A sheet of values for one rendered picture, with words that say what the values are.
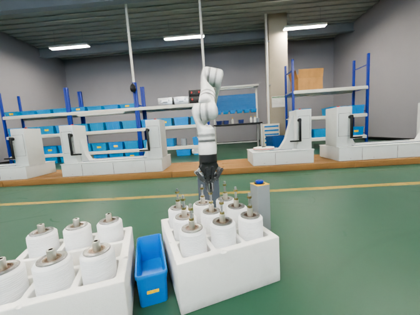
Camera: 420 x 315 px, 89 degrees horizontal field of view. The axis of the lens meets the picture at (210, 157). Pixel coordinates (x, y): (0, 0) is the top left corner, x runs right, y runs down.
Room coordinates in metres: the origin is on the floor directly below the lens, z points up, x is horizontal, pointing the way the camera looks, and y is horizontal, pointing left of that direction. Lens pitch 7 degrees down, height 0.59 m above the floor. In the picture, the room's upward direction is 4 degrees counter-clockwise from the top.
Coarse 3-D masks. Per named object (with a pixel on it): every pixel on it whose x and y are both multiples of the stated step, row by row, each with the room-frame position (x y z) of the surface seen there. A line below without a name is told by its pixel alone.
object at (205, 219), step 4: (204, 216) 0.84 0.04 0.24; (208, 216) 0.83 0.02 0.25; (212, 216) 0.83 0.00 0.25; (216, 216) 0.83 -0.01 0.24; (204, 220) 0.84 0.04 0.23; (208, 220) 0.83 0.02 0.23; (204, 224) 0.84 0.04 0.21; (208, 224) 0.83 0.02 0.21; (208, 228) 0.83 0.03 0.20; (208, 232) 0.83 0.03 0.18
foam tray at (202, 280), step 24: (168, 240) 0.78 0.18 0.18; (240, 240) 0.75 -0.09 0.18; (264, 240) 0.74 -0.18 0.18; (168, 264) 0.85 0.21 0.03; (192, 264) 0.64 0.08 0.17; (216, 264) 0.67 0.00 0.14; (240, 264) 0.70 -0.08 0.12; (264, 264) 0.73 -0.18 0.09; (192, 288) 0.64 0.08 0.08; (216, 288) 0.67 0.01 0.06; (240, 288) 0.70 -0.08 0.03
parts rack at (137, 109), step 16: (0, 96) 5.77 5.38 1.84; (64, 96) 5.67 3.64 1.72; (80, 96) 6.22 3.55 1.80; (144, 96) 6.15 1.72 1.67; (64, 112) 5.67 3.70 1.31; (80, 112) 5.65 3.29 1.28; (96, 112) 5.63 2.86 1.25; (128, 112) 6.18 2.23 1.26; (144, 112) 6.14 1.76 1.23; (144, 128) 5.58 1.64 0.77; (176, 128) 5.54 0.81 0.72; (192, 144) 5.85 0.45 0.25
